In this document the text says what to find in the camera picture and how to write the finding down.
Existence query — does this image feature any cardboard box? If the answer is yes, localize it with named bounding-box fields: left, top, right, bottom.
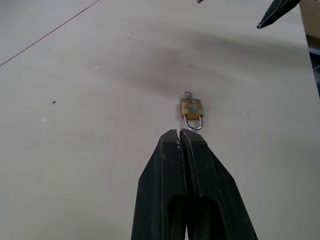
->
left=299, top=0, right=320, bottom=41

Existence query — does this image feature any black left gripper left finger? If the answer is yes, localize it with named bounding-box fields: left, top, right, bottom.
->
left=130, top=128, right=188, bottom=240

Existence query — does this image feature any brass padlock with steel shackle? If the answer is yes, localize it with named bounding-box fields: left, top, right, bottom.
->
left=179, top=98, right=204, bottom=131

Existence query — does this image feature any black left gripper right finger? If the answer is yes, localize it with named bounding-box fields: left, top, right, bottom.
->
left=179, top=128, right=259, bottom=240

